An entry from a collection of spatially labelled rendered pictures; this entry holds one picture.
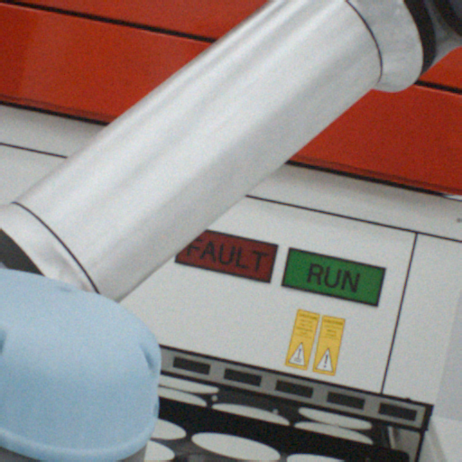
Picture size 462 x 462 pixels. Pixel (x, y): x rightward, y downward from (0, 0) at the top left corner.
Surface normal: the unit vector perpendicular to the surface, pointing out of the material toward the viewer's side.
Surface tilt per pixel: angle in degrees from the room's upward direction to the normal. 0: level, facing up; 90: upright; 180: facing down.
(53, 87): 90
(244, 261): 90
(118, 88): 90
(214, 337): 90
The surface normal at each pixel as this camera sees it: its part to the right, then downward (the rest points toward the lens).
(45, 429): 0.25, 0.06
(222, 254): -0.10, 0.04
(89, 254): 0.46, 0.05
